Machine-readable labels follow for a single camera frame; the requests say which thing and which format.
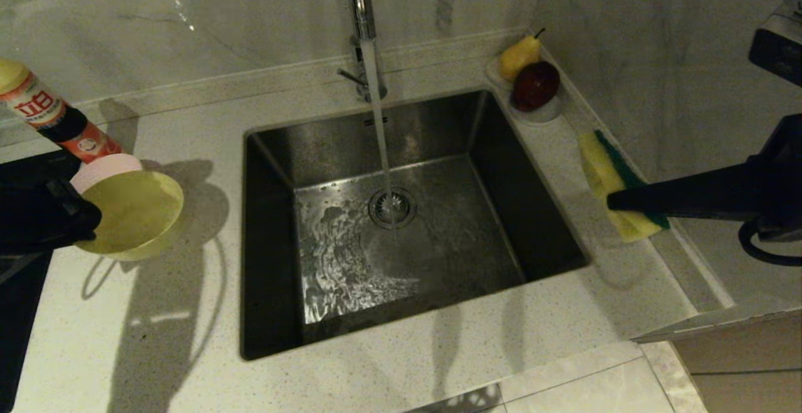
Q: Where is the dish soap bottle orange label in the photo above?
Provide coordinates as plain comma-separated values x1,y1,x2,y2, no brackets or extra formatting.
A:
0,58,124,164

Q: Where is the black glass cooktop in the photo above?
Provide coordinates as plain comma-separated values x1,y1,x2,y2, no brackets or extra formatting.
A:
0,152,82,410

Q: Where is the small white dish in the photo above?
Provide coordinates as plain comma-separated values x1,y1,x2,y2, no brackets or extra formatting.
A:
484,56,563,127

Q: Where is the running water stream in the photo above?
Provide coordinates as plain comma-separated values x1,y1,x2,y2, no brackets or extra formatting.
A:
362,40,398,213

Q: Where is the yellow plastic bowl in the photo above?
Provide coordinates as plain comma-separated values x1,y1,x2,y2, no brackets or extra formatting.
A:
74,170,185,261

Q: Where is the dark red apple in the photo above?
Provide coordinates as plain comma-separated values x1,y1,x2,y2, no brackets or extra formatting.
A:
511,61,560,113

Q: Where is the green and yellow sponge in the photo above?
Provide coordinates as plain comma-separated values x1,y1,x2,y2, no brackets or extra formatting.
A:
578,130,671,243

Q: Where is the yellow pear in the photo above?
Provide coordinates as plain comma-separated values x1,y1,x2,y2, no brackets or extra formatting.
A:
498,29,544,83

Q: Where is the pink plastic bowl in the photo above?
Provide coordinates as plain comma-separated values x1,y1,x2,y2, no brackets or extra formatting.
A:
69,153,145,196

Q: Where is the wood tone cabinet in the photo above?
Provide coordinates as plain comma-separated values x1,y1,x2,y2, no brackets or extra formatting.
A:
670,316,802,413

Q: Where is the round metal drain strainer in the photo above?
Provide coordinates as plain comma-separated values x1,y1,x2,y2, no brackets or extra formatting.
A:
368,187,418,231

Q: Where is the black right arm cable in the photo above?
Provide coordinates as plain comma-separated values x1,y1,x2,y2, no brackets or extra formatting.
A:
738,220,802,267

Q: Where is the stainless steel sink basin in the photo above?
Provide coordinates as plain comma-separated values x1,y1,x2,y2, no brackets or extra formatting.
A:
240,89,590,360

